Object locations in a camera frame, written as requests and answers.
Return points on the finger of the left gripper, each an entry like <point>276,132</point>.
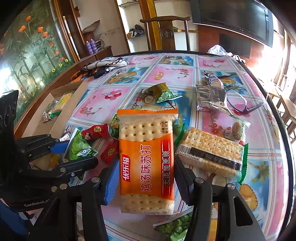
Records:
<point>34,147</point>
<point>65,171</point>

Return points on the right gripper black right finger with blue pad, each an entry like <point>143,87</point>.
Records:
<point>235,219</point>

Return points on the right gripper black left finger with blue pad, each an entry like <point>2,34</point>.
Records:
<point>97,192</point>

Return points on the orange soda cracker pack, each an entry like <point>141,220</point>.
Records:
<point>146,155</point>

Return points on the green pea snack packet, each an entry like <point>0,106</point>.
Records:
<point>78,148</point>

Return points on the cardboard box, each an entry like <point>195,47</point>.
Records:
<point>55,110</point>

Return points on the small red snack packet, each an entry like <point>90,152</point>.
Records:
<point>110,152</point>

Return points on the red candy packet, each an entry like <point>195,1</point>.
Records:
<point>95,132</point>

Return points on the green peas bag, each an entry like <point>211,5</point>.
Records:
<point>175,229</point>

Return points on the green soda cracker pack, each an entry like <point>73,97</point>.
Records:
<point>214,154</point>

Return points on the clear green cookie packet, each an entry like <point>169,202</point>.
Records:
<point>238,129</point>

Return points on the flower mural panel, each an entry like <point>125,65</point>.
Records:
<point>33,53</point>

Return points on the black white patterned cloth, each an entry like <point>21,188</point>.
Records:
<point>104,66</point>

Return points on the purple spray can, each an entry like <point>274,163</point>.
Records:
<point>93,46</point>
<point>89,48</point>

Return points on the wooden side table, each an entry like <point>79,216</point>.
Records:
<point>288,116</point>

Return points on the green gold snack packet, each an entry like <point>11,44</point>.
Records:
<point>161,93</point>

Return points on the silver foil snack packet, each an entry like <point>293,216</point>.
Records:
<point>209,97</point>

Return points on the white plastic bag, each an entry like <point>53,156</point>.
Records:
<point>219,50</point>

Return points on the wooden chair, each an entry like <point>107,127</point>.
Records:
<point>166,31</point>

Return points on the black television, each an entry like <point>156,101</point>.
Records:
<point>248,18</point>

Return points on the black frame eyeglasses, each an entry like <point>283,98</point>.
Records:
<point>236,93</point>

